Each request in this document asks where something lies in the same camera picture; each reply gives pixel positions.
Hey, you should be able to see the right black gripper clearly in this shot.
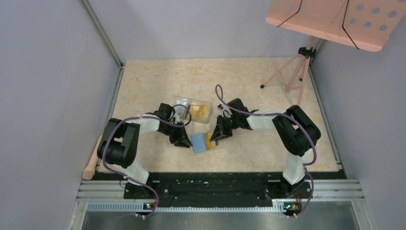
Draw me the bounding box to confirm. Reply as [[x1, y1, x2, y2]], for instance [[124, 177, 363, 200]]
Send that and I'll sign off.
[[211, 115, 240, 142]]

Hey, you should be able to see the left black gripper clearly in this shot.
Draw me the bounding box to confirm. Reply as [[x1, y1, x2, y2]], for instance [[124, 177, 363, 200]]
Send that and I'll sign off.
[[159, 121, 192, 148]]

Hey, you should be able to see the yellow credit card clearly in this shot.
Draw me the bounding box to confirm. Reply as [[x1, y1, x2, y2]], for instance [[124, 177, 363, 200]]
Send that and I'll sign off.
[[204, 130, 218, 151]]

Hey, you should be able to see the clear plastic card box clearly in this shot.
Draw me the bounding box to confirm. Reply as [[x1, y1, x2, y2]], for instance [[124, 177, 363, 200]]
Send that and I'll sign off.
[[174, 96, 212, 124]]

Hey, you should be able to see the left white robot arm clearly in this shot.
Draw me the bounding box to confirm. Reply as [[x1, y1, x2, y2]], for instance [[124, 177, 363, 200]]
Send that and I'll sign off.
[[96, 103, 192, 200]]

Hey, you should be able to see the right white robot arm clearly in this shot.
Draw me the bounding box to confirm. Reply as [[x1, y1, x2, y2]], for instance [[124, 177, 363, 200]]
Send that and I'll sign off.
[[210, 98, 321, 197]]

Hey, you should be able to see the grey credit card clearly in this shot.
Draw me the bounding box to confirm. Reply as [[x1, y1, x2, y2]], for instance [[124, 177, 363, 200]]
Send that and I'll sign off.
[[174, 101, 189, 120]]

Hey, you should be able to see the pink music stand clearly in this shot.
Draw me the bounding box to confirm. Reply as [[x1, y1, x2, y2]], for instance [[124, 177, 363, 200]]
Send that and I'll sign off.
[[260, 0, 406, 91]]

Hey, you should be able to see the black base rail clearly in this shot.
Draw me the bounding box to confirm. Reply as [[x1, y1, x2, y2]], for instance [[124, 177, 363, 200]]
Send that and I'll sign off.
[[124, 172, 311, 208]]

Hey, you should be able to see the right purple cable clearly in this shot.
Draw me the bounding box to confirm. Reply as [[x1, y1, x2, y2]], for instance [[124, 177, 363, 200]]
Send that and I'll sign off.
[[215, 84, 318, 218]]

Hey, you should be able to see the wooden mallet handle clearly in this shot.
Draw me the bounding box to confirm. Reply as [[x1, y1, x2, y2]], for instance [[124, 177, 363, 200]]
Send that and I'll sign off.
[[82, 135, 102, 180]]

